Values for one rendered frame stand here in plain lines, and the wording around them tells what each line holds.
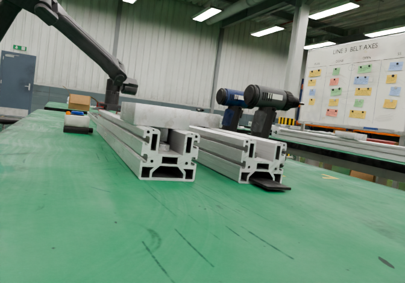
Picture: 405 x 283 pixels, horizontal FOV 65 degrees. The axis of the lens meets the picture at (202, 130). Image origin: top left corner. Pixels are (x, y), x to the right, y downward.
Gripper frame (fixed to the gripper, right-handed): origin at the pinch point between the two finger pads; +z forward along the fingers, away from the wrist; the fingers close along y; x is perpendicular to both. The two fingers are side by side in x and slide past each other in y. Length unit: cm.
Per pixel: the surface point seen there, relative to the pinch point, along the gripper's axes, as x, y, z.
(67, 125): -24.8, -16.7, -0.4
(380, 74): 94, 278, -75
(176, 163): -89, 0, -1
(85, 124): -25.0, -10.9, -1.4
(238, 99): -45, 36, -17
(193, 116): -57, 15, -9
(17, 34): 1083, -176, -185
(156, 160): -89, -4, -2
